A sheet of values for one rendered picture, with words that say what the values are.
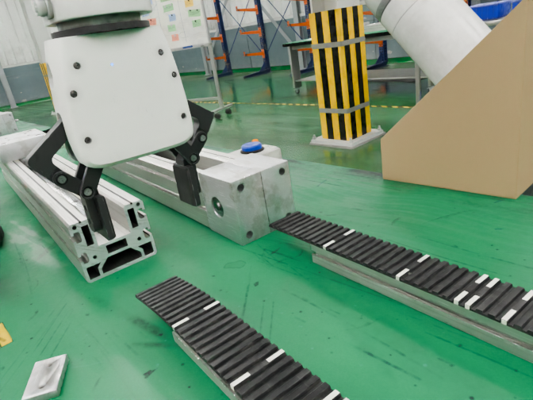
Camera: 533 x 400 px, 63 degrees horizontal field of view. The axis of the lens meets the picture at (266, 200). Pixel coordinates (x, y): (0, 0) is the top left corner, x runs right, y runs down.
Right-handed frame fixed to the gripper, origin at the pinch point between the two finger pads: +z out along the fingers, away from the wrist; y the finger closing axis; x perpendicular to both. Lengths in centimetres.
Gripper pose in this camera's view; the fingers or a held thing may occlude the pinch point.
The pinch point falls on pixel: (147, 206)
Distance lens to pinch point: 41.2
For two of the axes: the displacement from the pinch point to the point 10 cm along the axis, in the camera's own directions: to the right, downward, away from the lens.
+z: 1.4, 9.2, 3.6
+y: 7.7, -3.3, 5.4
